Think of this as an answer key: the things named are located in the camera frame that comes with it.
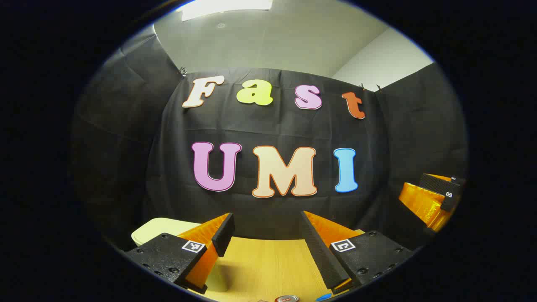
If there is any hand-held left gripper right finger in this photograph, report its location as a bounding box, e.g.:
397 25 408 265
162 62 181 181
300 211 414 294

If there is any ceiling light panel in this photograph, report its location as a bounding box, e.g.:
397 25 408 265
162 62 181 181
176 0 274 21

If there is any wooden desktop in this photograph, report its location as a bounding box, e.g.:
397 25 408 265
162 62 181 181
188 229 366 302

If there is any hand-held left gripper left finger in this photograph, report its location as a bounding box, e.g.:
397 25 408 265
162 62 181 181
125 213 235 294

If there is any green desktop garbage bin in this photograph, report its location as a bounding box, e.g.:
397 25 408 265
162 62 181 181
131 217 230 293

